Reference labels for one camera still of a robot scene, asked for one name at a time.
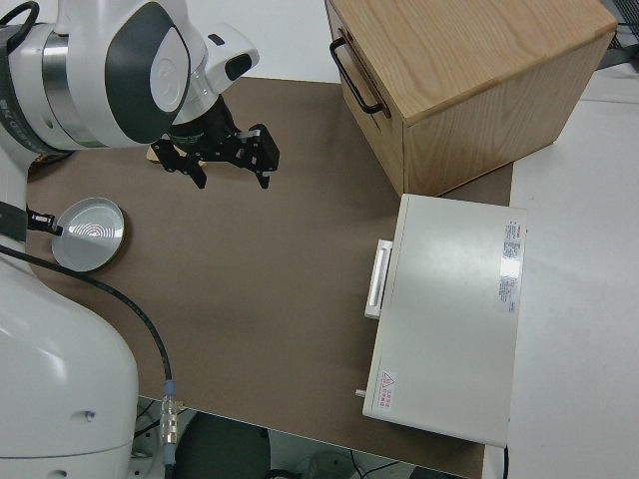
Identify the brown table mat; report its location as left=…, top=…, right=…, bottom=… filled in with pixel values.
left=24, top=76, right=516, bottom=479

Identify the white toaster oven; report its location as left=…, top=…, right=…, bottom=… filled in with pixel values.
left=352, top=193, right=530, bottom=448

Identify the light wooden drawer box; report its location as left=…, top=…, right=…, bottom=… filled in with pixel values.
left=323, top=0, right=619, bottom=199

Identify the black drawer handle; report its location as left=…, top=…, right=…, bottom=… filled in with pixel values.
left=328, top=38, right=386, bottom=116

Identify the dark round floor base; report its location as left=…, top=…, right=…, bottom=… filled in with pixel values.
left=177, top=411, right=274, bottom=479

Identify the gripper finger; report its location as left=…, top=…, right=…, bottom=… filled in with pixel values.
left=26, top=210, right=64, bottom=237

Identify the white oven door handle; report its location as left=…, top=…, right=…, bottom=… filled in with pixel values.
left=363, top=239, right=396, bottom=321

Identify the gray round plate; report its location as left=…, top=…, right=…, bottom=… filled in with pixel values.
left=51, top=197, right=128, bottom=273

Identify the black cable with metal connector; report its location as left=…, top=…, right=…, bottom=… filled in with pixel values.
left=0, top=243, right=184, bottom=471

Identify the black background equipment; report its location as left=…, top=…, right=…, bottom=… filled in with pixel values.
left=605, top=0, right=639, bottom=69

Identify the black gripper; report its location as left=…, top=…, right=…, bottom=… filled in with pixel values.
left=151, top=97, right=282, bottom=191

